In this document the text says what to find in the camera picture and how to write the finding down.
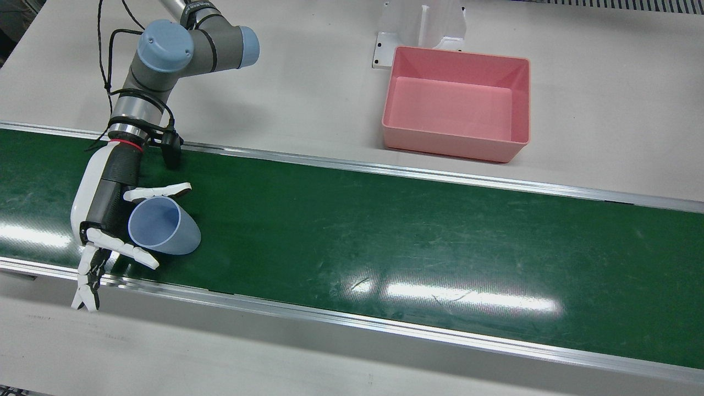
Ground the aluminium conveyor side rail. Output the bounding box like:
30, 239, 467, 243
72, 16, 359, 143
0, 121, 704, 214
0, 256, 704, 386

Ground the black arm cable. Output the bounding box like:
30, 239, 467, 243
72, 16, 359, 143
96, 0, 146, 111

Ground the green conveyor belt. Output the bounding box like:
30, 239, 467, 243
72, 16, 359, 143
0, 129, 704, 370

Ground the white metal bracket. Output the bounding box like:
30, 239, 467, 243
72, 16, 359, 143
372, 0, 467, 69

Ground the pink plastic box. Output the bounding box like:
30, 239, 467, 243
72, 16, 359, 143
382, 46, 531, 164

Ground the translucent blue plastic cup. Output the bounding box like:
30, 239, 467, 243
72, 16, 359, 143
128, 196, 202, 256

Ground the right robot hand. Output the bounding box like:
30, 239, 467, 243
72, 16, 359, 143
70, 140, 193, 312

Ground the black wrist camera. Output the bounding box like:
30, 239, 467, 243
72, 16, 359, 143
161, 129, 184, 170

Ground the black ribbed floor strip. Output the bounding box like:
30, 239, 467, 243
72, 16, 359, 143
528, 0, 704, 14

